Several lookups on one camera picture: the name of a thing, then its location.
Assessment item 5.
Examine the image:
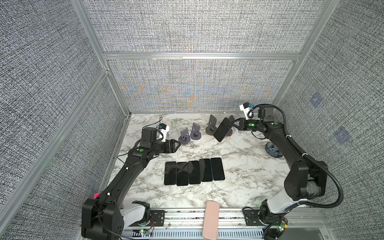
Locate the dark blue flower bowl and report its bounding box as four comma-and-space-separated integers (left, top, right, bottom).
265, 142, 284, 158

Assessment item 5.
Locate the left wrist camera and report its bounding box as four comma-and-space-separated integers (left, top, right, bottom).
158, 124, 170, 142

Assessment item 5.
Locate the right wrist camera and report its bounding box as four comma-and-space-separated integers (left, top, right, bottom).
239, 102, 254, 120

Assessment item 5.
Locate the wooden round stand left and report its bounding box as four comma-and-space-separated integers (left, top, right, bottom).
205, 115, 217, 136

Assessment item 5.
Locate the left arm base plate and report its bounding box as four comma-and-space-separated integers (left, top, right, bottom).
122, 209, 166, 228

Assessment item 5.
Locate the phone with purple case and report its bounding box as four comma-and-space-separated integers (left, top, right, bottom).
164, 162, 177, 186

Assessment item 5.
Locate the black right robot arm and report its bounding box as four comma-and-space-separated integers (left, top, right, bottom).
231, 105, 328, 224

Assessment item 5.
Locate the aluminium front rail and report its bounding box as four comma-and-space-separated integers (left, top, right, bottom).
76, 207, 334, 240

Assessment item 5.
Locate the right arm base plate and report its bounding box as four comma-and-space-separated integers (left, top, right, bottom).
242, 207, 287, 227

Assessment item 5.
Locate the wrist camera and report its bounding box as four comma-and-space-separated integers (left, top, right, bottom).
239, 102, 254, 120
158, 124, 170, 142

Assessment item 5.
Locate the pink phone on rail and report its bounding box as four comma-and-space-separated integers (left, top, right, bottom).
202, 201, 220, 240

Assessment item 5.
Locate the wooden round stand right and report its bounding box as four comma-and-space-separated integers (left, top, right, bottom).
226, 115, 235, 137

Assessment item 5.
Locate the white phone stand right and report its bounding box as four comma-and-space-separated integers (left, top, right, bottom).
231, 130, 245, 143

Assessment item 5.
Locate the wooden round stand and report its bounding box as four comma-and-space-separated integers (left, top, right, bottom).
205, 115, 217, 136
226, 115, 235, 137

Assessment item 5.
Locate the purple round stand left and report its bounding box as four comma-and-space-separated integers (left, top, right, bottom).
178, 128, 191, 145

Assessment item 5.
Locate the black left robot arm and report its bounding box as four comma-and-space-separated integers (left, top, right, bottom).
81, 127, 181, 240

